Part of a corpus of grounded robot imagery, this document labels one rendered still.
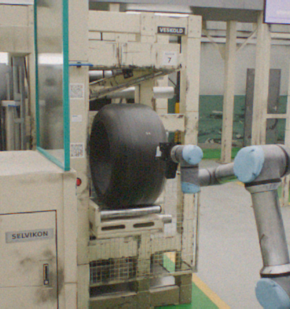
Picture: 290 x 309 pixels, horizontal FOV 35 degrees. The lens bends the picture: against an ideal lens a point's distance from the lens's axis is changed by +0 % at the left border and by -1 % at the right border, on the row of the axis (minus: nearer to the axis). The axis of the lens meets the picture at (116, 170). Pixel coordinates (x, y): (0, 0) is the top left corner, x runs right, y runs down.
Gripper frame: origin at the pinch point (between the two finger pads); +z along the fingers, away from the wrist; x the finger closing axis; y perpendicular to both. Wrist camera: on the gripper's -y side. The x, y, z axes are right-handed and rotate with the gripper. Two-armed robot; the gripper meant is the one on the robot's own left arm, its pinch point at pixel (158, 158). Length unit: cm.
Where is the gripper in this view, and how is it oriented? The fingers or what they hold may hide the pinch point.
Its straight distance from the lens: 215.1
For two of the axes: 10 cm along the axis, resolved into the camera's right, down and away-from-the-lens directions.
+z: -3.2, -0.5, 9.5
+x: -9.5, 0.3, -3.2
